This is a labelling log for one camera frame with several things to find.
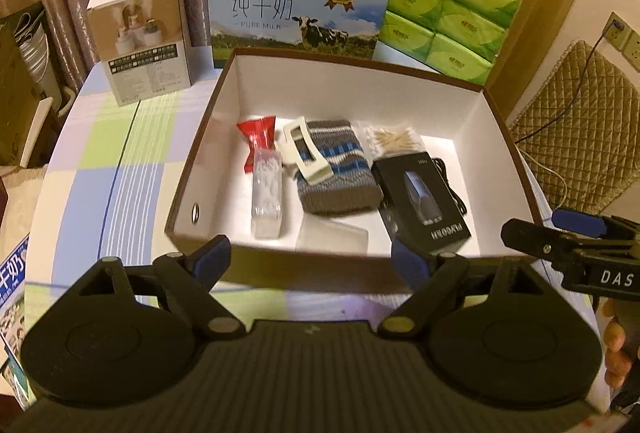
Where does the cardboard boxes stack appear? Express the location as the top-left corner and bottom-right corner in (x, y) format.
(1, 2), (62, 167)

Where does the red candy wrapper packet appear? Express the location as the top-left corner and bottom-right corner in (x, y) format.
(236, 115), (276, 173)

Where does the green tissue pack bundle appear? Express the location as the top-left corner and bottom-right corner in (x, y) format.
(378, 0), (523, 85)

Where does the clear plastic floss pack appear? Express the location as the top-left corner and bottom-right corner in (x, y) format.
(250, 149), (283, 240)

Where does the black cable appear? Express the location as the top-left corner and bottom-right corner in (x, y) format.
(429, 155), (471, 217)

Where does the wall power socket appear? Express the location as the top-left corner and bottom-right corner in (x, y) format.
(602, 11), (640, 72)

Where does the quilted olive chair cover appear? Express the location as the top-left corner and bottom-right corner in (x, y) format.
(510, 40), (639, 214)

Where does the person right hand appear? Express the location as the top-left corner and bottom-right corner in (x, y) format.
(602, 299), (634, 390)

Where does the flat milk carton packaging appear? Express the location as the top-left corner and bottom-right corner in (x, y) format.
(0, 235), (30, 409)

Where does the cotton swabs plastic bag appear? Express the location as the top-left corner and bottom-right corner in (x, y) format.
(356, 123), (425, 162)

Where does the black shaver product box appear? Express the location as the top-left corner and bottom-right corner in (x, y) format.
(372, 152), (471, 255)

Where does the white hair claw clip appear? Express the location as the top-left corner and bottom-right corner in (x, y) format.
(277, 116), (333, 186)

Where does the black power cord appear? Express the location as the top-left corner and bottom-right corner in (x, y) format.
(514, 24), (624, 147)

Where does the brown cardboard storage box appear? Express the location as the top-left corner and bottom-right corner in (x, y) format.
(165, 48), (541, 294)

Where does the white humidifier product box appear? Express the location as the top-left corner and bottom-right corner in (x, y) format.
(87, 0), (191, 107)

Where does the clear plastic cylinder case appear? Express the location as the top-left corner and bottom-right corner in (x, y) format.
(295, 214), (369, 255)

